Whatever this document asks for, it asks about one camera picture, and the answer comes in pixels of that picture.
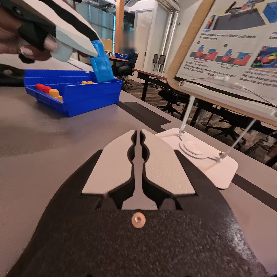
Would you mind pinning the wood-edged office table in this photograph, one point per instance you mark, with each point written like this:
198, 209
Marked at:
149, 72
116, 58

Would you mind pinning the wooden post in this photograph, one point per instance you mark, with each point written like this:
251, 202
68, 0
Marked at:
119, 21

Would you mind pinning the pile of colourful blocks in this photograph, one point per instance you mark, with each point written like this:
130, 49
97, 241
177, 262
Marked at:
54, 93

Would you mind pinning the pale desk divider board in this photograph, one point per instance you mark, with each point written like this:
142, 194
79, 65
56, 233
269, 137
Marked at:
107, 44

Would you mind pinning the white document stand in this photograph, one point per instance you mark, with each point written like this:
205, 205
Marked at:
216, 173

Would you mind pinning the grey wood-edged table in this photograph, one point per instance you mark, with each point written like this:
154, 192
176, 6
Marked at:
82, 67

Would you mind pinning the small blue bin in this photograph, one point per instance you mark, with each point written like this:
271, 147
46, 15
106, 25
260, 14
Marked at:
120, 55

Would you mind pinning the dark tablet on stand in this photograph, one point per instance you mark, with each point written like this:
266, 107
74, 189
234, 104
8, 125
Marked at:
155, 58
162, 59

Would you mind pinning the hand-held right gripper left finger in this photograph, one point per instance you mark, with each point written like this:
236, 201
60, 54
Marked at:
108, 171

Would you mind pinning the person's left hand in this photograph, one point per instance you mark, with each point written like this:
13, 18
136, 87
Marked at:
8, 32

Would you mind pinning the blue plastic bin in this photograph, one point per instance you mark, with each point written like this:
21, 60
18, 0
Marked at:
93, 95

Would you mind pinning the printed instruction sheet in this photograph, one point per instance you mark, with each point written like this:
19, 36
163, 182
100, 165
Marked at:
227, 71

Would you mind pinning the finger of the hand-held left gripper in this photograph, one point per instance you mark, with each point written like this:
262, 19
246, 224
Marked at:
73, 36
86, 26

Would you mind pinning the black office chair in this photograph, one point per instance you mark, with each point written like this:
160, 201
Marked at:
168, 95
135, 62
229, 125

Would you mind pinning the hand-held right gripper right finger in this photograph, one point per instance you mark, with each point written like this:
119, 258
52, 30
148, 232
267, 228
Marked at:
168, 173

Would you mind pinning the blue two-stud block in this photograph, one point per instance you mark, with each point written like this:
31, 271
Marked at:
101, 65

